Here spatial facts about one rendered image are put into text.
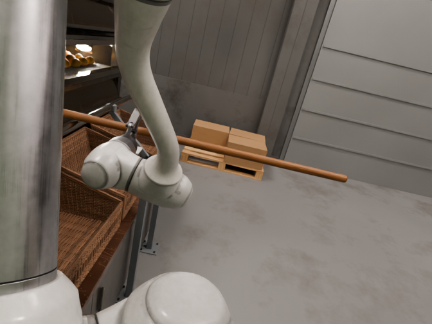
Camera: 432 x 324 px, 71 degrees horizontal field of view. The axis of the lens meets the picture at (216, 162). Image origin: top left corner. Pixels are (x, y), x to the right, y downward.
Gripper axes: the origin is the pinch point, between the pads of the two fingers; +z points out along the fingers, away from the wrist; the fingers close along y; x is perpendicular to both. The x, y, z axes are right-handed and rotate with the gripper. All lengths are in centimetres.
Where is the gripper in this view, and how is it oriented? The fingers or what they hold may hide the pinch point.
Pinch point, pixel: (140, 131)
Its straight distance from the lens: 117.1
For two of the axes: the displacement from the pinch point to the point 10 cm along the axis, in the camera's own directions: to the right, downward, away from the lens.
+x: 9.8, 2.2, 0.4
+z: 0.4, -3.6, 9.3
